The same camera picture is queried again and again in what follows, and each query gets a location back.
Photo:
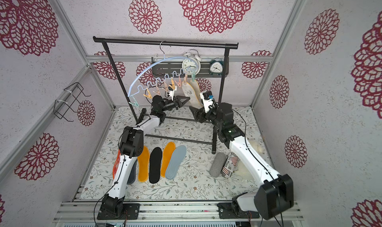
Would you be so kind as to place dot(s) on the red translucent gel insole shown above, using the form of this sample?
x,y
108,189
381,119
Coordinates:
x,y
116,164

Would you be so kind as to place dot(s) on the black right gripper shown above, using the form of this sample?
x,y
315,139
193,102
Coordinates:
x,y
204,112

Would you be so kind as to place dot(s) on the grey felt roll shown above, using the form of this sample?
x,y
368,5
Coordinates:
x,y
218,164

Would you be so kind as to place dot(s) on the dark grey felt insole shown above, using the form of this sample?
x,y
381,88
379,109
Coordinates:
x,y
132,176

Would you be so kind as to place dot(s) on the small green alarm clock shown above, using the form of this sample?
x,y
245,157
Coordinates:
x,y
216,67

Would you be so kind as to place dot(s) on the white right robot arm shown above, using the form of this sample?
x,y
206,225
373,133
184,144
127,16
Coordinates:
x,y
275,193

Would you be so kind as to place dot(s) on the light blue clip hanger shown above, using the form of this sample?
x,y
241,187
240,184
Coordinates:
x,y
148,81

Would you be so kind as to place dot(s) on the white twin-bell alarm clock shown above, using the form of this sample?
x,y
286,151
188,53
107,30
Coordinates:
x,y
192,63

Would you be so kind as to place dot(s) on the orange yellow insole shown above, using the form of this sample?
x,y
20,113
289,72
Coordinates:
x,y
143,162

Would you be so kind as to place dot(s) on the black wire wall basket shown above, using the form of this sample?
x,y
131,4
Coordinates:
x,y
71,96

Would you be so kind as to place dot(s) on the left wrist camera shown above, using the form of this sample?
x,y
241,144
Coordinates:
x,y
171,91

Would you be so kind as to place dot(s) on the white dotted foam insole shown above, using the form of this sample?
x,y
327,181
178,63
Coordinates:
x,y
155,165

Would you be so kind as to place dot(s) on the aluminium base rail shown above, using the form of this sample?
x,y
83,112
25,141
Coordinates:
x,y
171,213

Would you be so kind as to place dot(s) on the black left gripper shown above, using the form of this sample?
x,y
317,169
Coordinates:
x,y
178,103

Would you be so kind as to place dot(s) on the yellow-edged grey felt insole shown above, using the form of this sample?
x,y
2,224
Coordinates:
x,y
167,154

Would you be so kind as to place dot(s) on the black metal clothes rack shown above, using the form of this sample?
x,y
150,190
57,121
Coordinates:
x,y
227,47

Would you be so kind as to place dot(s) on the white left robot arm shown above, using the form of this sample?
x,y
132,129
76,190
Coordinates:
x,y
131,145

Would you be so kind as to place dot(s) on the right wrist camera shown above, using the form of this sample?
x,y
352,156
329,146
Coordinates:
x,y
207,100

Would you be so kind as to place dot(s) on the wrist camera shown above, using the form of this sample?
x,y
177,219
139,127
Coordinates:
x,y
207,100
171,91

